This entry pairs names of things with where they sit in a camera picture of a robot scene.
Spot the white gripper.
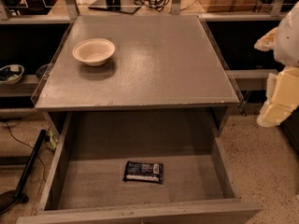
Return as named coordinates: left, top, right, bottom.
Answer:
left=254, top=2, right=299, bottom=128

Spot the dark blueberry rxbar packet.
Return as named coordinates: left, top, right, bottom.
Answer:
left=123, top=161, right=164, bottom=184

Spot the grey counter cabinet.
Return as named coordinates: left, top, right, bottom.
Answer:
left=36, top=15, right=239, bottom=131

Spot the grey open top drawer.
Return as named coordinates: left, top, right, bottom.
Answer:
left=17, top=109, right=261, bottom=224

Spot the grey side shelf right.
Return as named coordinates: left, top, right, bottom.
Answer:
left=227, top=69, right=278, bottom=91

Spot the grey side shelf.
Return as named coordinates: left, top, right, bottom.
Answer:
left=227, top=69, right=278, bottom=91
left=0, top=75, right=39, bottom=97

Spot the black monitor stand base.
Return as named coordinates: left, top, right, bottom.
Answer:
left=88, top=0, right=140, bottom=14

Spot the white paper bowl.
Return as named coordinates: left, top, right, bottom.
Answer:
left=72, top=38, right=116, bottom=66

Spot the dark bowl on shelf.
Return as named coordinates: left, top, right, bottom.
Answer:
left=36, top=63, right=52, bottom=79

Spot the grey side shelf left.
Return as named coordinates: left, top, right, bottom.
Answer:
left=0, top=75, right=39, bottom=97

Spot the bowl with items on shelf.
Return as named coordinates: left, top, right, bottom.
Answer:
left=0, top=64, right=24, bottom=85

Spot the black bar on floor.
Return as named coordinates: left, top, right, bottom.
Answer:
left=13, top=130, right=47, bottom=201

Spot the dark shoe tip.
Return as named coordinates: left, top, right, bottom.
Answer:
left=0, top=190, right=19, bottom=214

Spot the black cable on floor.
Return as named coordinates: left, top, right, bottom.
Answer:
left=0, top=117, right=48, bottom=182

